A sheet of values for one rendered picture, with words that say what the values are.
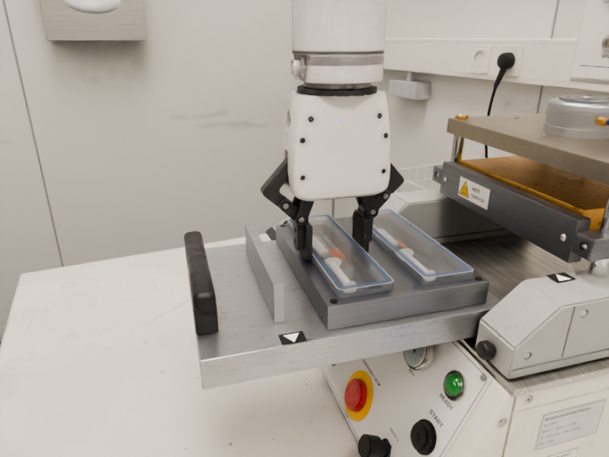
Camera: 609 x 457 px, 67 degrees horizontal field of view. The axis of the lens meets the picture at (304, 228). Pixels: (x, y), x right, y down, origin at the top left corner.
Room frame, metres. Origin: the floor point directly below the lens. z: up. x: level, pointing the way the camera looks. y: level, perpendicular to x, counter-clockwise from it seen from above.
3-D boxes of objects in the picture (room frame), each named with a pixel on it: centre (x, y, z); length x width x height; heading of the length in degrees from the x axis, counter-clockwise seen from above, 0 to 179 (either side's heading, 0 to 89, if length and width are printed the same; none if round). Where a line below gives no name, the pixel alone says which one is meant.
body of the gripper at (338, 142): (0.45, -0.03, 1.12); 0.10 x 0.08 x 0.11; 107
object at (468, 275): (0.48, -0.11, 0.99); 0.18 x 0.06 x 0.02; 16
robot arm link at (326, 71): (0.45, -0.03, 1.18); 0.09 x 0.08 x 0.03; 107
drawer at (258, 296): (0.45, -0.03, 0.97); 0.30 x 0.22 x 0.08; 106
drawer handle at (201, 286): (0.41, 0.11, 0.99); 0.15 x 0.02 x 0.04; 16
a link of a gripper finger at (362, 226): (0.47, -0.07, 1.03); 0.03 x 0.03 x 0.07; 17
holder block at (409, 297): (0.47, -0.07, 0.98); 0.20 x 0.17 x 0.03; 16
